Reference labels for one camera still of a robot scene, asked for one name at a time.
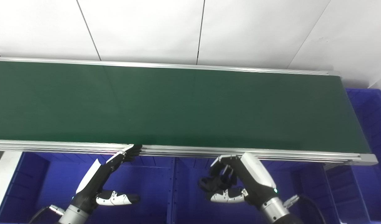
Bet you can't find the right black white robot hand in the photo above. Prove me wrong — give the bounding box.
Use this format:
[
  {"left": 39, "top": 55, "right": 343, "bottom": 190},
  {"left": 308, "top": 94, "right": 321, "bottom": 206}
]
[{"left": 205, "top": 152, "right": 278, "bottom": 209}]

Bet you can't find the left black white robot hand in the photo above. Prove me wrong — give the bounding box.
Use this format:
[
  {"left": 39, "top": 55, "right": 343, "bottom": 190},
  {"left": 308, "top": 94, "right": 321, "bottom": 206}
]
[{"left": 71, "top": 144, "right": 143, "bottom": 215}]

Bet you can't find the blue plastic bin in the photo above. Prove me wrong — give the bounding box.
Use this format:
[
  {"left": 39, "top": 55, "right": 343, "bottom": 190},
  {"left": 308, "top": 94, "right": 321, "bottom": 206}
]
[
  {"left": 170, "top": 156, "right": 340, "bottom": 224},
  {"left": 0, "top": 152, "right": 175, "bottom": 224},
  {"left": 326, "top": 88, "right": 381, "bottom": 222}
]

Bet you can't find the green conveyor belt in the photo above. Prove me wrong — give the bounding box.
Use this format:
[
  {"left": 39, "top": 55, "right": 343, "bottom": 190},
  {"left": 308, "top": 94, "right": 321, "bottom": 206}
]
[
  {"left": 0, "top": 61, "right": 372, "bottom": 154},
  {"left": 0, "top": 57, "right": 378, "bottom": 166}
]

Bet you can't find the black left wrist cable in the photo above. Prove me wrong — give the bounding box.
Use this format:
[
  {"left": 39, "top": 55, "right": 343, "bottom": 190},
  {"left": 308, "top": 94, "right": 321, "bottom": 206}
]
[{"left": 29, "top": 205, "right": 66, "bottom": 224}]

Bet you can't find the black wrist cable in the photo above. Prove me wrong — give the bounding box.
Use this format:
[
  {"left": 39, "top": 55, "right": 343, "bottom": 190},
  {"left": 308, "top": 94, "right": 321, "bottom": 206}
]
[
  {"left": 29, "top": 205, "right": 66, "bottom": 224},
  {"left": 282, "top": 194, "right": 327, "bottom": 224}
]

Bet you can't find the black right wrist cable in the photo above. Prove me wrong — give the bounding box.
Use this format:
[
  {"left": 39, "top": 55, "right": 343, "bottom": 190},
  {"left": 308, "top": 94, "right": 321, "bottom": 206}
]
[{"left": 282, "top": 194, "right": 327, "bottom": 224}]

